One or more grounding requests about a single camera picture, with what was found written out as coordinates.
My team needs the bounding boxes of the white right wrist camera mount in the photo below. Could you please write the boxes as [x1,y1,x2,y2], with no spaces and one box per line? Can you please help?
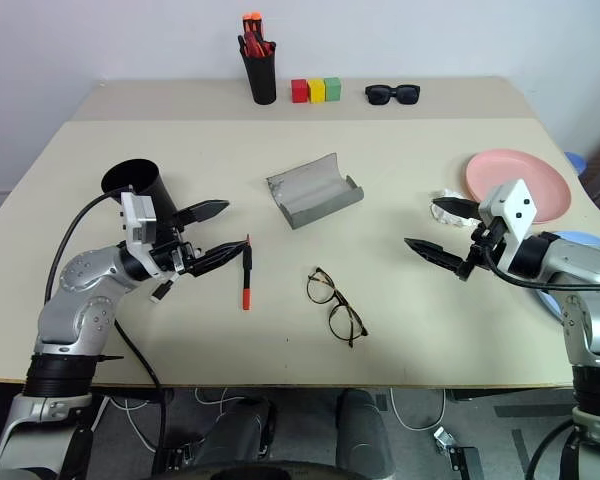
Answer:
[478,178,538,275]

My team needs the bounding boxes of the wide black pen cup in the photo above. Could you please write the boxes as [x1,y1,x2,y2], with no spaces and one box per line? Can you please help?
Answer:
[101,158,182,232]

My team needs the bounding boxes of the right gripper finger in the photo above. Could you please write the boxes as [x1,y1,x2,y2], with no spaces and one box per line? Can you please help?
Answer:
[403,238,464,274]
[431,196,482,219]

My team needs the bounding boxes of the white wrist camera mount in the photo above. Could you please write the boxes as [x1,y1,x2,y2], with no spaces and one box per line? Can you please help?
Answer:
[119,192,162,277]
[478,178,538,275]

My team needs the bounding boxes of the blue round plastic object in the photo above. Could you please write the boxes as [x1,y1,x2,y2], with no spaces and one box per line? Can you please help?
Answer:
[563,150,589,177]

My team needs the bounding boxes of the white floor cable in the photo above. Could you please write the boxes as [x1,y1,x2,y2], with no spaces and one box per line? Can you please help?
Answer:
[389,387,449,433]
[110,387,242,452]

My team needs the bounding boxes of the red and black pen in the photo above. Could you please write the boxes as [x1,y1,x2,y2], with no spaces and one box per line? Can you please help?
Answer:
[240,233,254,312]

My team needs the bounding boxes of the grey glasses case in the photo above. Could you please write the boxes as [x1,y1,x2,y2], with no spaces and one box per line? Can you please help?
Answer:
[265,151,366,232]

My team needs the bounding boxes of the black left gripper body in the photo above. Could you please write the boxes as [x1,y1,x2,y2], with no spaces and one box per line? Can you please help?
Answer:
[148,219,205,277]

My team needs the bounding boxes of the black curved rim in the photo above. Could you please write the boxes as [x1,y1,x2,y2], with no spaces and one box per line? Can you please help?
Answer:
[154,461,396,480]

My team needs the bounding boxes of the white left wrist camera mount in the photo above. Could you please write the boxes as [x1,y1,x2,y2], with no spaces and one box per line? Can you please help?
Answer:
[119,192,162,277]

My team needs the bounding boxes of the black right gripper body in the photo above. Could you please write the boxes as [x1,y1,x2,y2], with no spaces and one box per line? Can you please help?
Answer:
[457,218,507,282]

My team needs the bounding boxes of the narrow black pen cup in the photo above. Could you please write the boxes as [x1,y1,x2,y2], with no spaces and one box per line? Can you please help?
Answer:
[239,45,279,107]

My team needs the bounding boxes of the black sunglasses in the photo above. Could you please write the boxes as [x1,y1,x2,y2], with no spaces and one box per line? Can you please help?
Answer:
[364,84,422,107]

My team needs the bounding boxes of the blue plate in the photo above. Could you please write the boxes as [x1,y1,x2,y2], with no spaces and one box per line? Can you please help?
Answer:
[533,229,600,322]

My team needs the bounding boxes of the tortoiseshell eyeglasses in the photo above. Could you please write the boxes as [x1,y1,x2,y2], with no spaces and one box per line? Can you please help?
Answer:
[306,266,371,349]

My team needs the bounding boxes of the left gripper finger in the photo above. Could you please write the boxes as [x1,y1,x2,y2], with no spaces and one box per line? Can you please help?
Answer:
[172,199,231,227]
[189,239,252,278]

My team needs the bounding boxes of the silver caster wheel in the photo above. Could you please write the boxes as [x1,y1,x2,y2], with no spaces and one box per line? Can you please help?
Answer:
[431,426,460,455]

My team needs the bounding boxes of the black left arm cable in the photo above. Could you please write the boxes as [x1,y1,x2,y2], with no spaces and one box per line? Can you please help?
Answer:
[43,191,174,456]

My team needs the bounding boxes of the pink plate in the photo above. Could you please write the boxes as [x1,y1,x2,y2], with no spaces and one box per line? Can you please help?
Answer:
[465,148,573,225]

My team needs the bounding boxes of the dark grey rounded shell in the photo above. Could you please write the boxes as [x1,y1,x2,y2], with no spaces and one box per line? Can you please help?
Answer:
[335,388,397,480]
[203,393,277,476]

